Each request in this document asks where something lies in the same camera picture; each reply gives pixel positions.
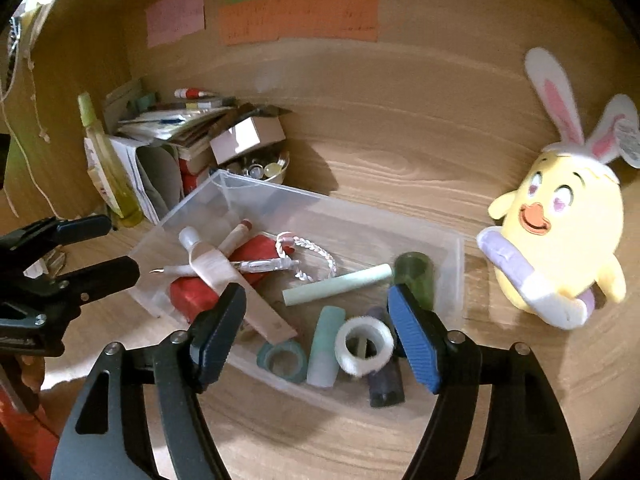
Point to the yellow-green spray bottle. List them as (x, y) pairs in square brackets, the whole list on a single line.
[(112, 170)]

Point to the lip gloss tube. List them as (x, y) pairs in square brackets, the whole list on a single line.
[(235, 237)]

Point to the person's left hand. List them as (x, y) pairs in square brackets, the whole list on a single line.
[(30, 372)]

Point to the orange paper note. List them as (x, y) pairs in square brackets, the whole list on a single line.
[(300, 17)]

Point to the mint green tube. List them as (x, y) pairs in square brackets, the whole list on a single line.
[(325, 350)]

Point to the olive green cylinder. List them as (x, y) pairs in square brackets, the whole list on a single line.
[(417, 275)]

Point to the red and white marker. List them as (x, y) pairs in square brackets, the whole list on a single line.
[(194, 93)]

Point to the pink paper note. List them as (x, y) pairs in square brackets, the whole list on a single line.
[(175, 15)]

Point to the bowl of beads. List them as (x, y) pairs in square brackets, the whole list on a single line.
[(270, 170)]

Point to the stack of booklets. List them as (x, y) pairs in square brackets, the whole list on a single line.
[(170, 125)]

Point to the white tape roll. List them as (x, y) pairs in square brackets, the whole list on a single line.
[(382, 340)]

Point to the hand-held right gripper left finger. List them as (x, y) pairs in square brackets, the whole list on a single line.
[(220, 330)]

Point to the light green stick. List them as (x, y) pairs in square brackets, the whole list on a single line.
[(335, 285)]

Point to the clear plastic storage box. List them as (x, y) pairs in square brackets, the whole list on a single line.
[(300, 210)]

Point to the pink cream tube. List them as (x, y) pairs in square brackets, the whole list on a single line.
[(220, 270)]

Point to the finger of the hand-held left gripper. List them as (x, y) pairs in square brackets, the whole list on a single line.
[(110, 272), (80, 227)]

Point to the small cardboard box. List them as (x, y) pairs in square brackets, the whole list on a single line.
[(245, 137)]

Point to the folded white paper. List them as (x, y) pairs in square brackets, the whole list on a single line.
[(155, 170)]

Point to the blue tape roll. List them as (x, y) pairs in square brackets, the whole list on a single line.
[(265, 360)]

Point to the long red box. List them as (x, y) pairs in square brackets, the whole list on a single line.
[(192, 292)]

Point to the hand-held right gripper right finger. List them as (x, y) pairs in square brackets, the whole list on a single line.
[(415, 345)]

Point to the yellow chick plush toy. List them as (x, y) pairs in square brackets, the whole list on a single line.
[(565, 240)]

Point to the purple glitter bottle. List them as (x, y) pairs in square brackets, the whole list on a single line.
[(385, 390)]

